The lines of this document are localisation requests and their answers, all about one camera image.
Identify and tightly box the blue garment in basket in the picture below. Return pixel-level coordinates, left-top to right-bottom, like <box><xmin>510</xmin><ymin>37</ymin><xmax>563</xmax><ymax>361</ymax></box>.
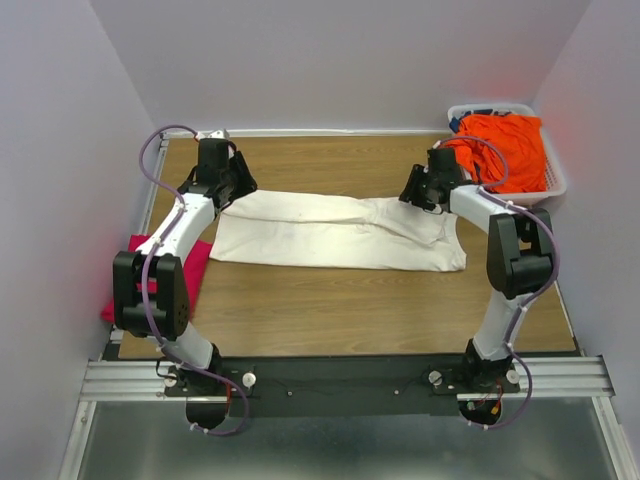
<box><xmin>449</xmin><ymin>109</ymin><xmax>512</xmax><ymax>133</ymax></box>

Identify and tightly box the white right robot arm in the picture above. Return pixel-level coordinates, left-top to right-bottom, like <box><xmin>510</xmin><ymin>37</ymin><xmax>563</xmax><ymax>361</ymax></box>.
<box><xmin>399</xmin><ymin>147</ymin><xmax>559</xmax><ymax>392</ymax></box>

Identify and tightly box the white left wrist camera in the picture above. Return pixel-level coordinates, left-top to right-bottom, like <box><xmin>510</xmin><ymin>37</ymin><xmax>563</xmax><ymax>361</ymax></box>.
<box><xmin>194</xmin><ymin>129</ymin><xmax>230</xmax><ymax>142</ymax></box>

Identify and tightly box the orange t shirt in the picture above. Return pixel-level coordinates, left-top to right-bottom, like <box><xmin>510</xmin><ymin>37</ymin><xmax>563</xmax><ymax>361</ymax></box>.
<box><xmin>445</xmin><ymin>113</ymin><xmax>547</xmax><ymax>194</ymax></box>

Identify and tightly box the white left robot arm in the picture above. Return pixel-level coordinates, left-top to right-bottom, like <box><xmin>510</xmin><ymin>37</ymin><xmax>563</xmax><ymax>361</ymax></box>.
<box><xmin>113</xmin><ymin>131</ymin><xmax>257</xmax><ymax>395</ymax></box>

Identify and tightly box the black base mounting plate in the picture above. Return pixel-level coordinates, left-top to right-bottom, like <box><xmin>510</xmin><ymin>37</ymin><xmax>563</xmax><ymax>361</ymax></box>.
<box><xmin>161</xmin><ymin>354</ymin><xmax>523</xmax><ymax>431</ymax></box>

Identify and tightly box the aluminium frame rail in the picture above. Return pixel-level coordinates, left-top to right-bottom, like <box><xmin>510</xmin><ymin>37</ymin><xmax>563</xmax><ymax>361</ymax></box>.
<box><xmin>59</xmin><ymin>355</ymin><xmax>638</xmax><ymax>479</ymax></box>

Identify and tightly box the white plastic laundry basket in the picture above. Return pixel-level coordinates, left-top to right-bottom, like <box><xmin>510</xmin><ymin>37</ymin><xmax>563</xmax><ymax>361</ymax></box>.
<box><xmin>447</xmin><ymin>103</ymin><xmax>566</xmax><ymax>205</ymax></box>

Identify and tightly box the folded magenta t shirt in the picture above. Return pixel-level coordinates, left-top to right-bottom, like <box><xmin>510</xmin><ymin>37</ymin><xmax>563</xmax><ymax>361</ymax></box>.
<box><xmin>100</xmin><ymin>235</ymin><xmax>212</xmax><ymax>324</ymax></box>

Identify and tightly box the white t shirt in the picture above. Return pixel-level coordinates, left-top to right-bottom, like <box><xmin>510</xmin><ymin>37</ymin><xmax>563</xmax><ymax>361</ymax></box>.
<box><xmin>210</xmin><ymin>190</ymin><xmax>467</xmax><ymax>272</ymax></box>

